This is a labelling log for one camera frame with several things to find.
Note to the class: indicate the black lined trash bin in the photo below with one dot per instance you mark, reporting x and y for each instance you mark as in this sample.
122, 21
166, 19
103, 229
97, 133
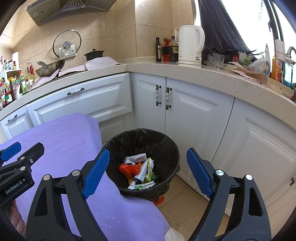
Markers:
157, 146

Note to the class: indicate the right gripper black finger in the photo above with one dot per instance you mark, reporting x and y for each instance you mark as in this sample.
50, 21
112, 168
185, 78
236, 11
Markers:
27, 159

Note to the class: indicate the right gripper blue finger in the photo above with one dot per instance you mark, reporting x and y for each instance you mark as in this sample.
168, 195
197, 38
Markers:
9, 152

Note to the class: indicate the white printed wrapper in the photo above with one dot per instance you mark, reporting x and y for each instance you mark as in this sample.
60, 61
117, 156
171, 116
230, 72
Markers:
136, 159

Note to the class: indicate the steel kitchen faucet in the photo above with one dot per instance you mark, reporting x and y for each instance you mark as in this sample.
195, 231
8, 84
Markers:
288, 58

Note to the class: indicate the white spice rack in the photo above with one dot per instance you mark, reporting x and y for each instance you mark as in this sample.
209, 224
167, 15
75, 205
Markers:
11, 80

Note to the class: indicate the right cabinet door handle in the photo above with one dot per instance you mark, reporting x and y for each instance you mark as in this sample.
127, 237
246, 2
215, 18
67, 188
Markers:
167, 98

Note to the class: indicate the black cast iron pot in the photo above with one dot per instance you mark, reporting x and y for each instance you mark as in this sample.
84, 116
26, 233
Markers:
94, 54

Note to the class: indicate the left cabinet door handle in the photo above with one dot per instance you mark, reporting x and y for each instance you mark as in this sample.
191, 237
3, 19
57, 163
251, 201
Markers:
157, 95

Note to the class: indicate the person's left hand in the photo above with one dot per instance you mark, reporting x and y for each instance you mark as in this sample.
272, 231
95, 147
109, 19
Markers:
16, 219

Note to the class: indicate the clear drinking glass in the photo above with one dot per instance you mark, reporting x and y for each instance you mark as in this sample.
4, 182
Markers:
218, 60

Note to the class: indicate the cooking oil bottle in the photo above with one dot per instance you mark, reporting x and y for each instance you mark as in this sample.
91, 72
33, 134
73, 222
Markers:
30, 73

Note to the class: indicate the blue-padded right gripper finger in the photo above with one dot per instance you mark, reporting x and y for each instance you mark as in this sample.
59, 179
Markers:
248, 219
47, 217

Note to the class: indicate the red plastic bag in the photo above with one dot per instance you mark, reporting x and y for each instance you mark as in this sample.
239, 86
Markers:
130, 170

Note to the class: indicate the glass pot lid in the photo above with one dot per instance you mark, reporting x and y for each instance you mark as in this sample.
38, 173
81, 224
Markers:
66, 44

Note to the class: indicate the blue white small tube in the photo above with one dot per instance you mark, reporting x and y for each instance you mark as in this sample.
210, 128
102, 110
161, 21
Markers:
132, 185

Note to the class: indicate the green white wrapper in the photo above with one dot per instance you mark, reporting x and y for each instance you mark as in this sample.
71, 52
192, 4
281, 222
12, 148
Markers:
146, 177

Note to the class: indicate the brown sauce bottle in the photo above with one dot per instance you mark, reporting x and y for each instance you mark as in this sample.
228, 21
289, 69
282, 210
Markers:
173, 49

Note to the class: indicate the steel wok pan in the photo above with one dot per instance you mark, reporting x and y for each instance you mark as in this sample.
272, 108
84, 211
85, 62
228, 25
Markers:
49, 69

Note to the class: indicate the white wall socket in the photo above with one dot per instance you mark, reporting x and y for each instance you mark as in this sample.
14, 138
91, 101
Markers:
67, 53

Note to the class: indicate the white drawer front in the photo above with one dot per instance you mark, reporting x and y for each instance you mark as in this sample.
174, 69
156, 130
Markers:
103, 99

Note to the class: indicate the drawer handle black white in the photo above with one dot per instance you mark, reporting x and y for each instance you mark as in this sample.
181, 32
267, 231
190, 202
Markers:
75, 91

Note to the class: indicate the yellow detergent bottle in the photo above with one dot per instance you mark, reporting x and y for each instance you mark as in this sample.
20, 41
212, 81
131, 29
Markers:
276, 70

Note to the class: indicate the steel range hood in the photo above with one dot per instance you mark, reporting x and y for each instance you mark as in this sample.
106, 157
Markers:
44, 11

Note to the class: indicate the dark curtain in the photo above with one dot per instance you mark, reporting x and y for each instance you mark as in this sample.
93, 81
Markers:
221, 35

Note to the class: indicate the white paper on stove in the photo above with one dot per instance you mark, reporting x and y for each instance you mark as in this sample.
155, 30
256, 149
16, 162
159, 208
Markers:
93, 64

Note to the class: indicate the dark oil bottle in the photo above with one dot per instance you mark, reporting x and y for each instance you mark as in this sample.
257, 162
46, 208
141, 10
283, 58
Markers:
158, 50

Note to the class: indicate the white electric kettle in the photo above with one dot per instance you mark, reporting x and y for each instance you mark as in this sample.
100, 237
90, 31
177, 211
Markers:
191, 43

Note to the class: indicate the white paper towel roll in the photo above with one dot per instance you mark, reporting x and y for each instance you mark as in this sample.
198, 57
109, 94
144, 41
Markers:
15, 59

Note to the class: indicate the cabinet door handle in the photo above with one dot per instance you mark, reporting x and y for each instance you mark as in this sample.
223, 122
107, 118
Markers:
157, 95
167, 98

